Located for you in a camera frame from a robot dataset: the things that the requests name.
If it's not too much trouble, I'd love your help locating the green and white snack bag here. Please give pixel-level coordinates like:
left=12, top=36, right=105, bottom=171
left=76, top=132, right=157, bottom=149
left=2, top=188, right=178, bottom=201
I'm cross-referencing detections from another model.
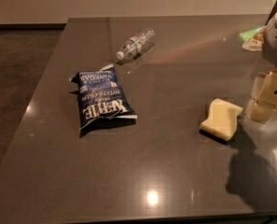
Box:
left=240, top=26, right=266, bottom=52

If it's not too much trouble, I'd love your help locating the yellow sponge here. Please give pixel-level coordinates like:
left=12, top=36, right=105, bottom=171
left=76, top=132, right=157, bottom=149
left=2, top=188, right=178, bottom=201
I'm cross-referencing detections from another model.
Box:
left=200, top=99, right=243, bottom=141

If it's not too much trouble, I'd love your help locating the clear plastic water bottle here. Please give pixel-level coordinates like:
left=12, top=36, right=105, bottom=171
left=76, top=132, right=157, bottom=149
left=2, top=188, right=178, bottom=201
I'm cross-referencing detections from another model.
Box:
left=117, top=28, right=155, bottom=61

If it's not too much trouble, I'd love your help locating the blue Kettle chip bag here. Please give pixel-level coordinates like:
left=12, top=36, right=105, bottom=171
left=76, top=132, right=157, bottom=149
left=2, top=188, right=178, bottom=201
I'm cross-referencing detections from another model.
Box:
left=70, top=64, right=137, bottom=130

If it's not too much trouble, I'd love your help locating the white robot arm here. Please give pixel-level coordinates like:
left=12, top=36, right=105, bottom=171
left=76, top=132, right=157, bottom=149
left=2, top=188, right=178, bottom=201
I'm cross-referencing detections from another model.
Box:
left=242, top=1, right=277, bottom=123

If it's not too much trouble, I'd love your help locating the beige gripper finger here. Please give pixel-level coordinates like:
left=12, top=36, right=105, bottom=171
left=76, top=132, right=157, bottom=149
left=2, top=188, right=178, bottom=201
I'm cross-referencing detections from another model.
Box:
left=251, top=74, right=265, bottom=98
left=246, top=100, right=276, bottom=123

